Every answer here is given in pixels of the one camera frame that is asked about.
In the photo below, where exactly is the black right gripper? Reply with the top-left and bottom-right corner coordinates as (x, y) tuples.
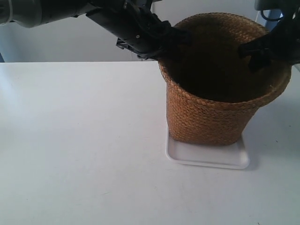
(238, 0), (300, 70)

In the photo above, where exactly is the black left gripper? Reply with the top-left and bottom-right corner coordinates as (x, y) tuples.
(86, 0), (191, 59)

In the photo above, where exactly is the white plastic tray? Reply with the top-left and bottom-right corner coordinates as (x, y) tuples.
(165, 126), (250, 170)

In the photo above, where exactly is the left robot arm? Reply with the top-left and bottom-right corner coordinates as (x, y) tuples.
(0, 0), (191, 60)

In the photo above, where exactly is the brown woven basket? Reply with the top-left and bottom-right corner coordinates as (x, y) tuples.
(158, 13), (292, 145)

